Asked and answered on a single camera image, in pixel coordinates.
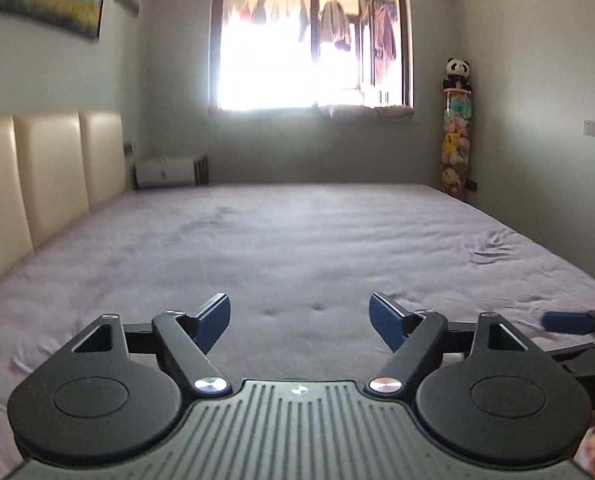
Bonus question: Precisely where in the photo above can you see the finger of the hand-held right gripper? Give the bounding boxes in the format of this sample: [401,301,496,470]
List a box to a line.
[541,303,595,342]
[547,338,595,375]

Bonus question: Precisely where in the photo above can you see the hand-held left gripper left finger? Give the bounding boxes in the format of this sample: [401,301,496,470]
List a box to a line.
[72,292,233,399]

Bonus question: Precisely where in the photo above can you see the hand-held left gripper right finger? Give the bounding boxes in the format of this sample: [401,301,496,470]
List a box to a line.
[368,291,527,397]

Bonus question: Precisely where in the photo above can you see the purple bed sheet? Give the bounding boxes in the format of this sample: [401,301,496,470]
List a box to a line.
[0,182,595,480]

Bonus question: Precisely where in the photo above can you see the white nightstand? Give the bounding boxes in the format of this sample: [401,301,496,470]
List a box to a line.
[134,155,211,191]

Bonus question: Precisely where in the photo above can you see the net column of plush toys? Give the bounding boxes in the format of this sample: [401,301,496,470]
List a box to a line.
[436,87,474,197]

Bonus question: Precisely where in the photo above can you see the cream padded headboard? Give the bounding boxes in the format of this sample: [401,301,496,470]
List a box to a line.
[0,109,129,297]

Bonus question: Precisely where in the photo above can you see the window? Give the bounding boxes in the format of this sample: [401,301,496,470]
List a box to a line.
[208,0,414,117]

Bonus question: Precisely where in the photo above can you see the panda plush toy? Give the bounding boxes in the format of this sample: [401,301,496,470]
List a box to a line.
[442,57,474,92]

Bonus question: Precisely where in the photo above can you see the hanging clothes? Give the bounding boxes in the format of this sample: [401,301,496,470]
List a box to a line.
[228,0,399,63]

